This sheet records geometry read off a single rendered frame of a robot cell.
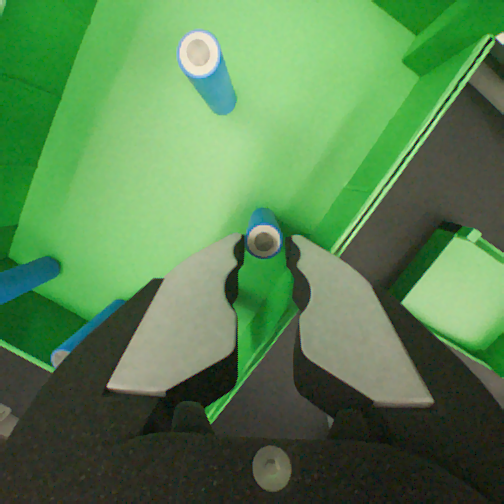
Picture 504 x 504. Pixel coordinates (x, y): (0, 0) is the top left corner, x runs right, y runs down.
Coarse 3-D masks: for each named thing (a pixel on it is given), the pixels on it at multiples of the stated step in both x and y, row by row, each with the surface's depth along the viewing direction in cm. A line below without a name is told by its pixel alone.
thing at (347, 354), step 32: (288, 256) 11; (320, 256) 10; (320, 288) 8; (352, 288) 8; (320, 320) 7; (352, 320) 7; (384, 320) 7; (320, 352) 6; (352, 352) 6; (384, 352) 6; (320, 384) 6; (352, 384) 5; (384, 384) 5; (416, 384) 5
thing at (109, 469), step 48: (192, 432) 4; (336, 432) 4; (96, 480) 4; (144, 480) 4; (192, 480) 4; (240, 480) 4; (288, 480) 4; (336, 480) 4; (384, 480) 4; (432, 480) 4
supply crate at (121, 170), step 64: (0, 0) 10; (64, 0) 13; (128, 0) 14; (192, 0) 14; (256, 0) 14; (320, 0) 14; (384, 0) 14; (448, 0) 12; (0, 64) 12; (64, 64) 15; (128, 64) 15; (256, 64) 15; (320, 64) 15; (384, 64) 15; (448, 64) 12; (0, 128) 14; (64, 128) 17; (128, 128) 17; (192, 128) 16; (256, 128) 16; (320, 128) 16; (384, 128) 16; (0, 192) 16; (64, 192) 18; (128, 192) 18; (192, 192) 18; (256, 192) 17; (320, 192) 17; (384, 192) 12; (0, 256) 19; (64, 256) 19; (128, 256) 19; (0, 320) 17; (64, 320) 20; (256, 320) 19
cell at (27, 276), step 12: (24, 264) 17; (36, 264) 18; (48, 264) 18; (0, 276) 15; (12, 276) 16; (24, 276) 16; (36, 276) 17; (48, 276) 18; (0, 288) 15; (12, 288) 15; (24, 288) 16; (0, 300) 15
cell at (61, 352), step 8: (112, 304) 19; (120, 304) 19; (104, 312) 18; (112, 312) 18; (96, 320) 17; (104, 320) 17; (88, 328) 16; (72, 336) 15; (80, 336) 15; (64, 344) 14; (72, 344) 14; (56, 352) 14; (64, 352) 14; (56, 360) 14
